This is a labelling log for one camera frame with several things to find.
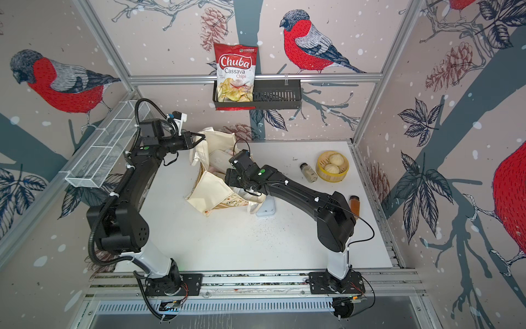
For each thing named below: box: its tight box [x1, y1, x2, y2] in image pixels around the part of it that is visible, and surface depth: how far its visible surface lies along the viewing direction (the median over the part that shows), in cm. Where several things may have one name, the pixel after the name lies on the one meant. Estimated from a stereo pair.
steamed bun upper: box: [329, 153, 345, 166], surface depth 106 cm
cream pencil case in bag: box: [208, 149, 233, 175], surface depth 93 cm
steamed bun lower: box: [324, 163, 340, 175], surface depth 103 cm
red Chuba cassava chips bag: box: [213, 42, 259, 112], surface depth 86 cm
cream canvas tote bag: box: [184, 126, 267, 217], surface depth 83 cm
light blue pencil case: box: [255, 195, 277, 217], surface depth 92 cm
